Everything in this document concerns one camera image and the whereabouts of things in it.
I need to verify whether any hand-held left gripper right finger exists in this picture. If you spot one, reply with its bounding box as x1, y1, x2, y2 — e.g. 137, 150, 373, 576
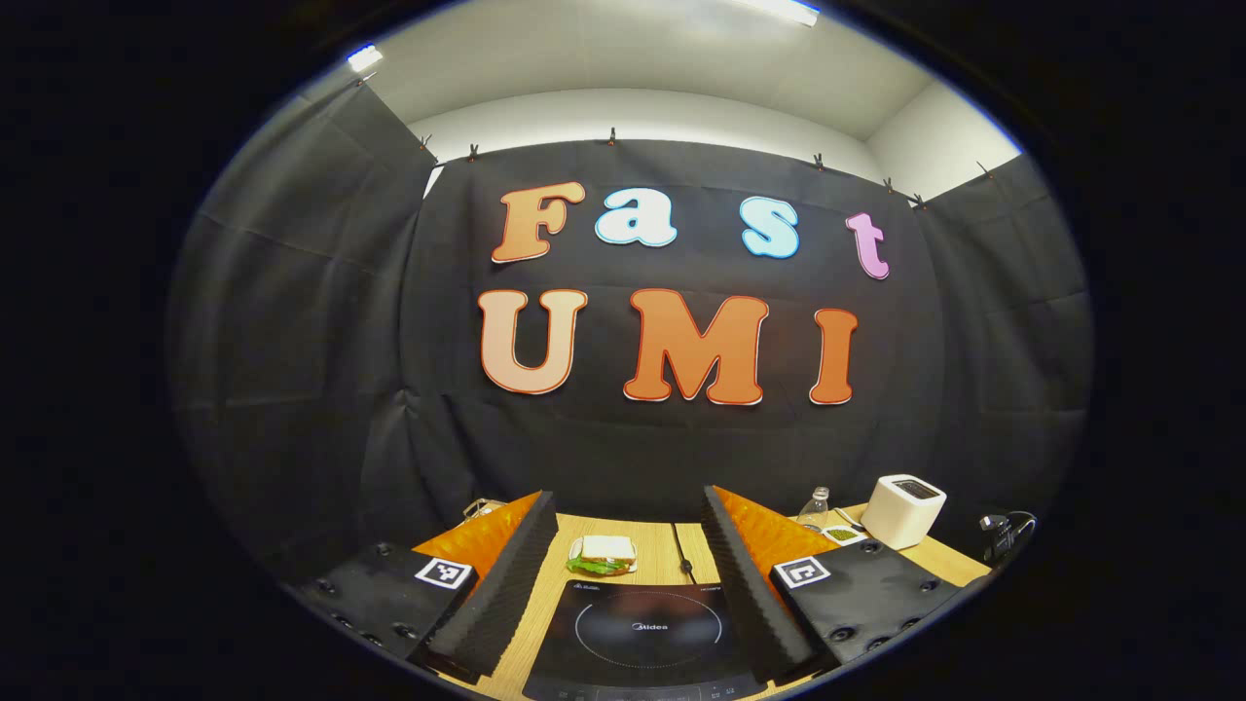
701, 484, 974, 683

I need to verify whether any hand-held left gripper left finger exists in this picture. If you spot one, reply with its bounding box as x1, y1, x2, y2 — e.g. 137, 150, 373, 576
292, 490, 559, 685

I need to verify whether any large ceiling light panel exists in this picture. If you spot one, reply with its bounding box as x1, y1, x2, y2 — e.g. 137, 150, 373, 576
725, 0, 821, 27

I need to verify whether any sandwich with lettuce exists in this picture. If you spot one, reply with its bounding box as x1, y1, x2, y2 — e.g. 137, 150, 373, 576
567, 535, 639, 576

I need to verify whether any white toaster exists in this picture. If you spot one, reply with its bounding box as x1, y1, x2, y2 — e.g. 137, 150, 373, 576
861, 474, 948, 551

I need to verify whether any black induction cooktop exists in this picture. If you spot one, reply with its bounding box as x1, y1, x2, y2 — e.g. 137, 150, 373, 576
522, 579, 770, 701

